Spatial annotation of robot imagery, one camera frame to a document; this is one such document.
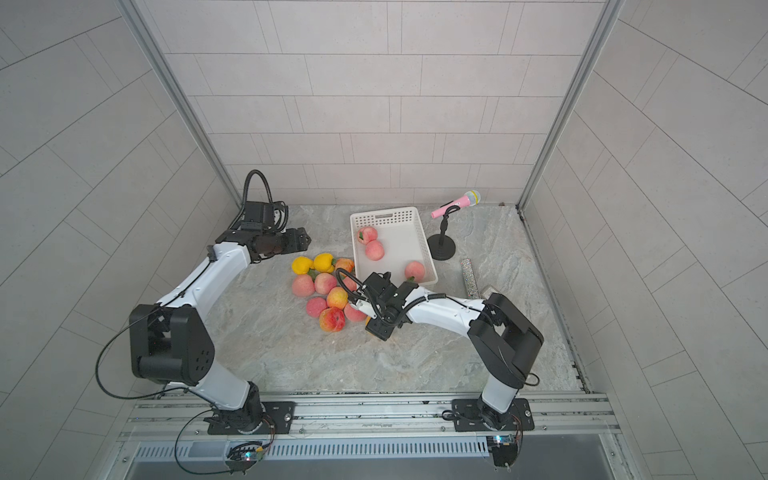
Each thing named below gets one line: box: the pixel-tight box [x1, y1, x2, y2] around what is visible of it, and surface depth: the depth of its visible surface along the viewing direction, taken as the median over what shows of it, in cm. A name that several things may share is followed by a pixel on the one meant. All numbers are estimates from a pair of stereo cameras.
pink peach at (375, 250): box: [365, 240, 385, 261], surface depth 101 cm
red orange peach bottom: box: [319, 306, 345, 333], surface depth 84 cm
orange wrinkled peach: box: [335, 258, 354, 273], surface depth 96 cm
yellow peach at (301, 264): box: [291, 256, 313, 275], surface depth 95 cm
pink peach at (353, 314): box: [344, 303, 367, 323], surface depth 86 cm
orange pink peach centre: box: [327, 286, 349, 309], surface depth 88 cm
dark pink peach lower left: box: [306, 297, 327, 318], surface depth 88 cm
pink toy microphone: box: [431, 190, 481, 219], surface depth 93 cm
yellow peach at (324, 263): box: [313, 253, 336, 273], surface depth 96 cm
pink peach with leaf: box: [357, 226, 378, 245], surface depth 104 cm
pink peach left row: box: [292, 274, 315, 298], surface depth 91 cm
